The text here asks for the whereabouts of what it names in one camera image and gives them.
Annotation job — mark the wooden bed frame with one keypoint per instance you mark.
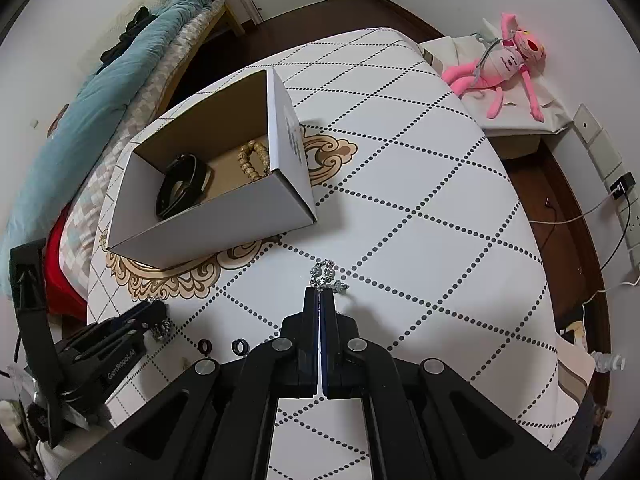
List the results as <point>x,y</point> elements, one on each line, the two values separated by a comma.
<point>230,20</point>

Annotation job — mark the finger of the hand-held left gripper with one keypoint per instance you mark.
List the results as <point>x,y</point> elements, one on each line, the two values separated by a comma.
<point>142,310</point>
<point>135,329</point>

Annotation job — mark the red cloth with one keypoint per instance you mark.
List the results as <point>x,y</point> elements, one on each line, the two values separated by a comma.
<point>57,255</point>

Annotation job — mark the black charger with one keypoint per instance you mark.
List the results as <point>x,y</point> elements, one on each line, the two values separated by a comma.
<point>622,184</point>

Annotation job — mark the white dotted tablecloth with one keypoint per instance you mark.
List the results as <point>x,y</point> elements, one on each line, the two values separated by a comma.
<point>425,210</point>

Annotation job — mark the light blue quilt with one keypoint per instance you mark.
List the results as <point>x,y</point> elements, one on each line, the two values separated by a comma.
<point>100,95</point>

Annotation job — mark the black clothing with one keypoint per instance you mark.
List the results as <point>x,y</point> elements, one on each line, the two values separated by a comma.
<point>130,30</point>

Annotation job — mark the pink plush toy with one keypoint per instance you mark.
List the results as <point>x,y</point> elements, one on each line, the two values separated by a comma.
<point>505,65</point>

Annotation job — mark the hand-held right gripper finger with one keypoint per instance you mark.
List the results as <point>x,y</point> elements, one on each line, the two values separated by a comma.
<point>314,320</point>
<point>326,322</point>

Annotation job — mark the white pillow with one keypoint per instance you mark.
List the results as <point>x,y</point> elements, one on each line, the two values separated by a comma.
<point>515,115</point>

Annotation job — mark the white wall socket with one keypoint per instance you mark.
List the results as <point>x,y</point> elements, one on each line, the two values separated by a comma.
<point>607,155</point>
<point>587,124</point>

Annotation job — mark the white cardboard box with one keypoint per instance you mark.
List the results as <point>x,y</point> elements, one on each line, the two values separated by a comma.
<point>287,160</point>

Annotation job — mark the beige tote bag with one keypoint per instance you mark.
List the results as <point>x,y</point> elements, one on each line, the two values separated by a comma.
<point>575,375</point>

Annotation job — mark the silver beaded jewelry piece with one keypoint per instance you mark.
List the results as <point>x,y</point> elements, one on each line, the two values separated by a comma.
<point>163,331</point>

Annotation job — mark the black bangle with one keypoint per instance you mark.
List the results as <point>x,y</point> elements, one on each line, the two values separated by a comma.
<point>187,180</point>

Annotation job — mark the white power strip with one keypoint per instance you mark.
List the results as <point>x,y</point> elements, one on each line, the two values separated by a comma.
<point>632,215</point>

